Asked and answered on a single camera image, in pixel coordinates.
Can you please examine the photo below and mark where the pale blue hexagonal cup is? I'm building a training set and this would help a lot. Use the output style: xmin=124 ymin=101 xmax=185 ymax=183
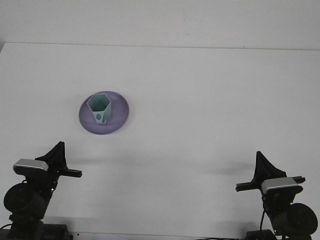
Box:
xmin=87 ymin=92 xmax=113 ymax=126

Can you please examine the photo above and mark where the pale purple round plate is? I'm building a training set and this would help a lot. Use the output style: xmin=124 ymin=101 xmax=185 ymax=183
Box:
xmin=78 ymin=90 xmax=130 ymax=136

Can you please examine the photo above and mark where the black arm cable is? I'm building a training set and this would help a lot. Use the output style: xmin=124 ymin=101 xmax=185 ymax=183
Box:
xmin=259 ymin=209 xmax=267 ymax=232

